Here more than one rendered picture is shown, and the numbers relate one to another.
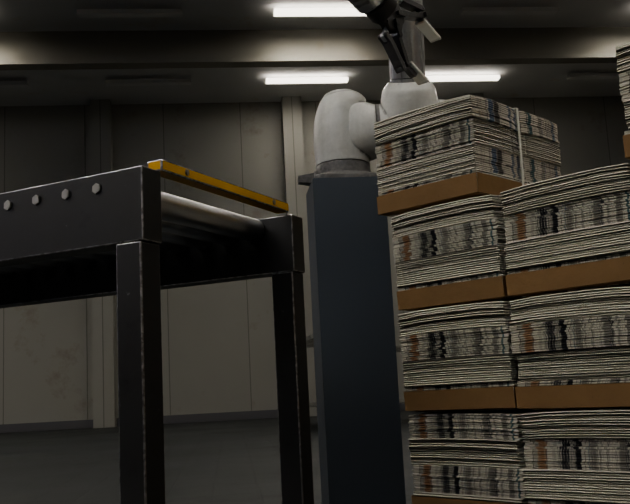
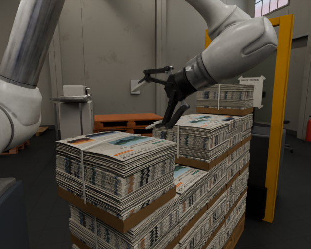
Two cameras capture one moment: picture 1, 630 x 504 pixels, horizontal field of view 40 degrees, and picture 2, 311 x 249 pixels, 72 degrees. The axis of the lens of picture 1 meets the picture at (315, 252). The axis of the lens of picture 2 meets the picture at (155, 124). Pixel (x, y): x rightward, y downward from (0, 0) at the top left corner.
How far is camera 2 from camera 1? 2.18 m
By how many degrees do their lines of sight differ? 98
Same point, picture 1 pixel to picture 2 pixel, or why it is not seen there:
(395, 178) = (135, 200)
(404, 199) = (142, 214)
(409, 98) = (37, 104)
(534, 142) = not seen: hidden behind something
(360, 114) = not seen: outside the picture
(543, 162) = not seen: hidden behind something
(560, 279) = (193, 222)
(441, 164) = (160, 184)
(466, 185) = (172, 193)
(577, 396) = not seen: outside the picture
